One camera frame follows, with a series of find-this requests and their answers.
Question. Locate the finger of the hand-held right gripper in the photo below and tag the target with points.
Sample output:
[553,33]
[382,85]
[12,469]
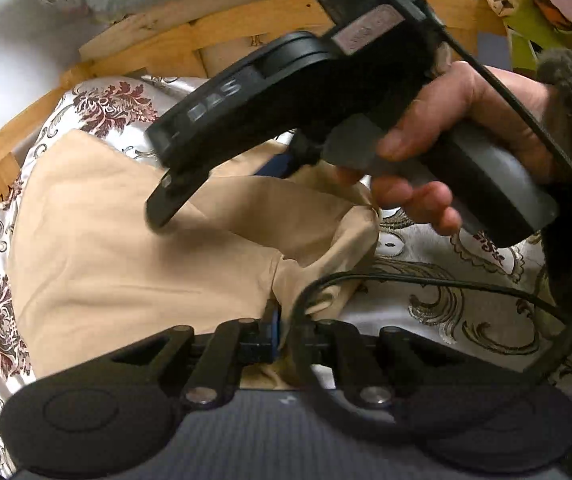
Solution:
[173,195]
[302,152]

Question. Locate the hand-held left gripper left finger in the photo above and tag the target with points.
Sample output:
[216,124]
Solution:
[277,332]

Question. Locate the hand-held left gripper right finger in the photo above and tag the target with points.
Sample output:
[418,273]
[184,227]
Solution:
[331,342]

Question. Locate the beige pants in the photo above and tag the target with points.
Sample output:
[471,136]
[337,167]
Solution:
[141,250]

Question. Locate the person's right hand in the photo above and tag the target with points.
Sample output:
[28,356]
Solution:
[496,110]

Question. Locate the floral white bedsheet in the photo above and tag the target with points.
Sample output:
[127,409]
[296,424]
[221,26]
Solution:
[466,325]

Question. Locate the yellow-green cloth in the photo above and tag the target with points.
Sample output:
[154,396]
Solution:
[536,30]

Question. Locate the wooden bed frame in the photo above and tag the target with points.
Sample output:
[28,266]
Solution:
[166,45]

